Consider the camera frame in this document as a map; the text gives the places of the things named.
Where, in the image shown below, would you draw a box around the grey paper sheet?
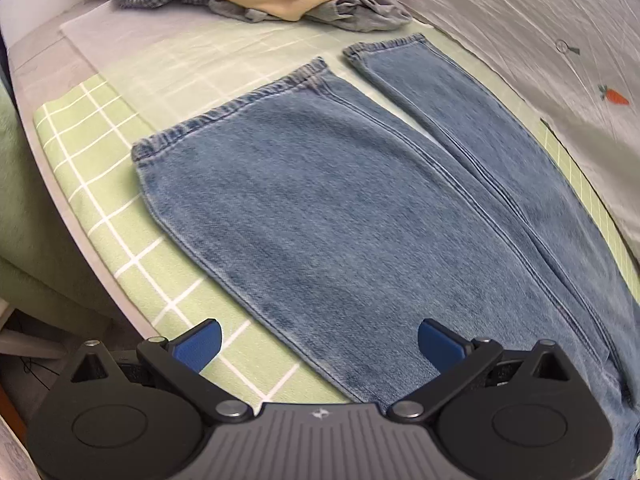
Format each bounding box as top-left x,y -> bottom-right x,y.
59,2 -> 236,66

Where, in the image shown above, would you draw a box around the green checked mat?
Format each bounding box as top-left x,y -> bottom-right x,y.
32,20 -> 640,406

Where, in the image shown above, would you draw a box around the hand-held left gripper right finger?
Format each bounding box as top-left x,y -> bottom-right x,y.
387,318 -> 578,423

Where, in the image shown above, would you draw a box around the blue denim jeans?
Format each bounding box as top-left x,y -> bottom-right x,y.
131,32 -> 640,480

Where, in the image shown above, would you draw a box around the green cloth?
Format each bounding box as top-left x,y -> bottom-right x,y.
0,80 -> 116,321

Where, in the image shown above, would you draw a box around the carrot print bed sheet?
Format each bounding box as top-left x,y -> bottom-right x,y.
360,0 -> 640,261

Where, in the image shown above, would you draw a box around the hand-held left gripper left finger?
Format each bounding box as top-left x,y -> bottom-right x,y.
62,318 -> 253,423

